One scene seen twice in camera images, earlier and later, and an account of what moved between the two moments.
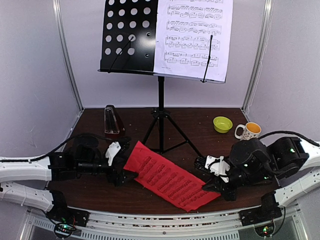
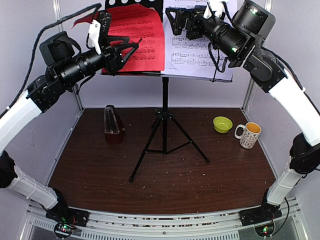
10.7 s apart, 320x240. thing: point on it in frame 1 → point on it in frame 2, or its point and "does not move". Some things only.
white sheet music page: (183, 33) does not move
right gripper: (229, 195) → (193, 12)
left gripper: (118, 180) → (112, 56)
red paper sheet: (175, 183) → (144, 23)
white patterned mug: (251, 130) does not move
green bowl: (222, 124) does not move
